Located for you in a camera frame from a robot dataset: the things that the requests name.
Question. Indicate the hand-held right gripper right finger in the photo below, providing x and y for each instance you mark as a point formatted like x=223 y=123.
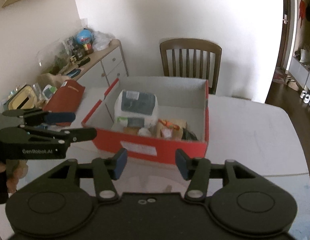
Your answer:
x=182 y=163

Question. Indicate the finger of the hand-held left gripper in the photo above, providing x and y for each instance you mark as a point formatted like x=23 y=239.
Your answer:
x=61 y=117
x=82 y=133

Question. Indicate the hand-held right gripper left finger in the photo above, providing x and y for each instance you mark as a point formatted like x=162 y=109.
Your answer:
x=120 y=163

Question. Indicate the red cardboard box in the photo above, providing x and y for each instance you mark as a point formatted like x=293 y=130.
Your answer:
x=170 y=150

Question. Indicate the dark blue cloth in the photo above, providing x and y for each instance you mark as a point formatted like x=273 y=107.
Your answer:
x=191 y=134

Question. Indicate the bread slice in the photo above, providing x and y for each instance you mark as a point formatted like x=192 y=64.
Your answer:
x=181 y=127

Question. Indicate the orange toy figure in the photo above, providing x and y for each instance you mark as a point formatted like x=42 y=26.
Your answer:
x=170 y=124

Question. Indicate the white tissue pack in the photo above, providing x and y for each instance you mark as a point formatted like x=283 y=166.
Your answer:
x=137 y=105

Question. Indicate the person's left hand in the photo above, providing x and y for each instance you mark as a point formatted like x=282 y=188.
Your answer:
x=16 y=172

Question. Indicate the green white packet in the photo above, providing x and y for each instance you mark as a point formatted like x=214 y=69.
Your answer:
x=50 y=92

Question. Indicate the clear glass cup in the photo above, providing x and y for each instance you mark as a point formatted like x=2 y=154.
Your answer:
x=38 y=93

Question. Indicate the beige paper bag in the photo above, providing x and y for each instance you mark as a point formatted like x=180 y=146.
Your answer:
x=51 y=78

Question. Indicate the yellow green tissue box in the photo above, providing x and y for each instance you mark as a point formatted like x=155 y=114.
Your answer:
x=20 y=98

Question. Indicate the blue oval object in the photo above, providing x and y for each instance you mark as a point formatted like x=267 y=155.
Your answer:
x=73 y=73

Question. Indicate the glass dome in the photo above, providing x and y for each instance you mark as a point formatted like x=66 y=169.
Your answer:
x=51 y=60

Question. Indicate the small wooden house model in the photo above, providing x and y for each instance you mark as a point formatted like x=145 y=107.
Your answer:
x=73 y=60

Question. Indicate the black hairbrush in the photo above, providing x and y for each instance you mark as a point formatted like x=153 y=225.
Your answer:
x=83 y=61

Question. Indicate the dark jar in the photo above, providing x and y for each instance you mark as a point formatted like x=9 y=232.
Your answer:
x=77 y=53

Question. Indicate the dark sauce bottle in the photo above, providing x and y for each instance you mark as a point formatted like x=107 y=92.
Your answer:
x=88 y=48

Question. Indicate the white sideboard with wooden top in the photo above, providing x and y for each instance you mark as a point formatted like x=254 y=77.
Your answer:
x=112 y=60

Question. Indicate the blue globe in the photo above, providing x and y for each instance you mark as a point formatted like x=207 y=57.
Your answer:
x=84 y=36

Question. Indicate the white plastic bag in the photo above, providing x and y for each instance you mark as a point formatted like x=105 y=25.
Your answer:
x=102 y=40

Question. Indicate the wooden slat-back chair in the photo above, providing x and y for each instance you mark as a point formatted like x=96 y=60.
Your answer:
x=190 y=46

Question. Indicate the patterned doormat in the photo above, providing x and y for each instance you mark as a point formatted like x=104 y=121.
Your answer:
x=279 y=74

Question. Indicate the beige slippers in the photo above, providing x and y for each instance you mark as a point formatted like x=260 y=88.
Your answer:
x=292 y=83

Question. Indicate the row of white shoes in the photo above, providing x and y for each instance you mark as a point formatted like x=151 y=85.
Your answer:
x=308 y=98

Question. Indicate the white hallway cabinet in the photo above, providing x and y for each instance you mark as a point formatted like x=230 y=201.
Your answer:
x=301 y=72

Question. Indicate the brown wooden door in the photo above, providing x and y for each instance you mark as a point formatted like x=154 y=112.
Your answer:
x=289 y=42

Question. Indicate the white tote bag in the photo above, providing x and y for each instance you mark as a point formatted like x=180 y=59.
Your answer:
x=305 y=56

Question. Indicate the red hanging cloth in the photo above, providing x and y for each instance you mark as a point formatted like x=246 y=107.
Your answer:
x=302 y=12

